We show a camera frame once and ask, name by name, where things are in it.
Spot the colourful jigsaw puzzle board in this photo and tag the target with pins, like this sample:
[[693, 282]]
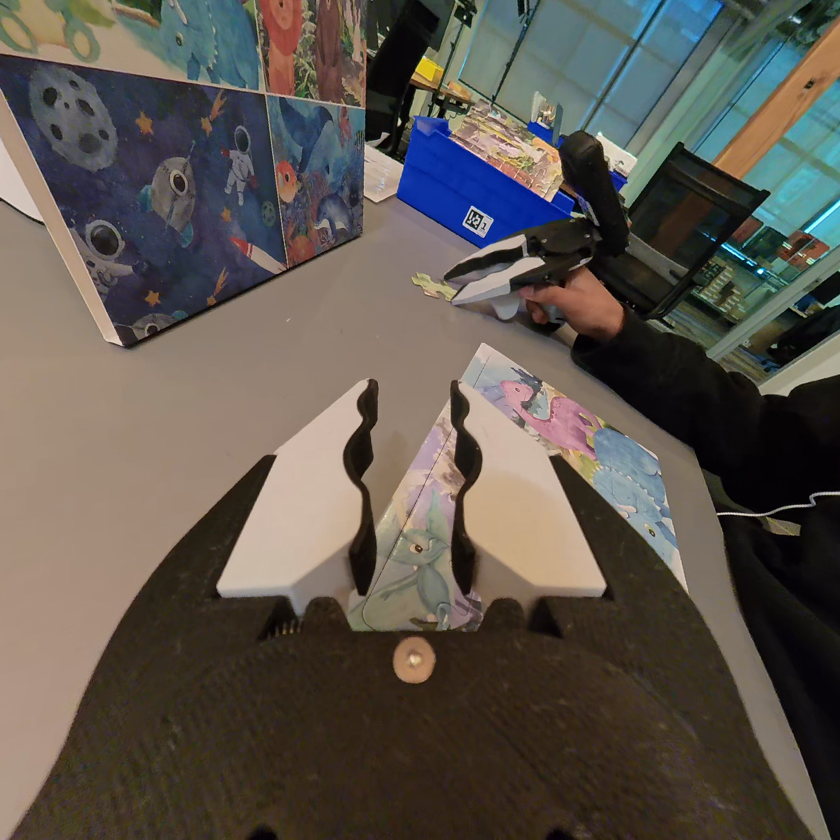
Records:
[[505, 148]]

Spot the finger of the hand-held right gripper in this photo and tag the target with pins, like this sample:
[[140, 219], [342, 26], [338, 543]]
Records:
[[499, 249], [492, 289]]

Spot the printed picture puzzle box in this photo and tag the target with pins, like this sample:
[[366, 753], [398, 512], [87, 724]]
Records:
[[164, 197]]

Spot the small yellow plastic bin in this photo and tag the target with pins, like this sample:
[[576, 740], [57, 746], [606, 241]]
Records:
[[433, 68]]

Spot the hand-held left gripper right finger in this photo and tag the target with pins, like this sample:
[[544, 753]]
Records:
[[531, 518]]

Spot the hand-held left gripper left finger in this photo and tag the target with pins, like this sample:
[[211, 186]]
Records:
[[295, 512]]

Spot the dinosaur jigsaw puzzle board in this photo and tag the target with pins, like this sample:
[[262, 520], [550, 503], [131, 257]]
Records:
[[590, 446]]

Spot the wooden beam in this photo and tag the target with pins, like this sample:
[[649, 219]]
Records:
[[787, 98]]

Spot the black mesh office chair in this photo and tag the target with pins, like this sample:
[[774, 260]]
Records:
[[695, 197]]

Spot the yellow-green puzzle piece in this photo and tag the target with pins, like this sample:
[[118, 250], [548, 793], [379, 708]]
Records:
[[430, 287]]

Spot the clear plastic container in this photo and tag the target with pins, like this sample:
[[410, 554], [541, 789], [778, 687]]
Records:
[[546, 108]]

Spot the person's right hand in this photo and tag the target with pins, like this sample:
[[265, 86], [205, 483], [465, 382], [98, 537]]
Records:
[[584, 305]]

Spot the person's right forearm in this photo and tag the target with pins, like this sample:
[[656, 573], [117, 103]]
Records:
[[682, 394]]

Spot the white paper sheet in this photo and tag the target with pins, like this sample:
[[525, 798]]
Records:
[[382, 174]]

